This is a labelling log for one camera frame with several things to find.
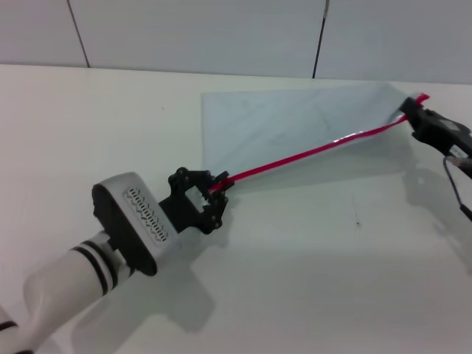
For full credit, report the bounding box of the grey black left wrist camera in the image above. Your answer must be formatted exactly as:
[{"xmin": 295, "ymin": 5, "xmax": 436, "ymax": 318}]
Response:
[{"xmin": 91, "ymin": 171, "xmax": 181, "ymax": 278}]

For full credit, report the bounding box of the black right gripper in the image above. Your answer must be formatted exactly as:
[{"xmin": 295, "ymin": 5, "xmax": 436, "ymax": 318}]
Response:
[{"xmin": 400, "ymin": 96, "xmax": 472, "ymax": 160}]

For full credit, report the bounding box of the clear document bag red zipper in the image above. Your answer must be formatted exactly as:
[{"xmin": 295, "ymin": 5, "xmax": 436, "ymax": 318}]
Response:
[{"xmin": 201, "ymin": 81, "xmax": 431, "ymax": 197}]

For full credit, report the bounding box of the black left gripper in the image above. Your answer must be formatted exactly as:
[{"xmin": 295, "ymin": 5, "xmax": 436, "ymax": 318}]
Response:
[{"xmin": 158, "ymin": 167, "xmax": 231, "ymax": 236}]

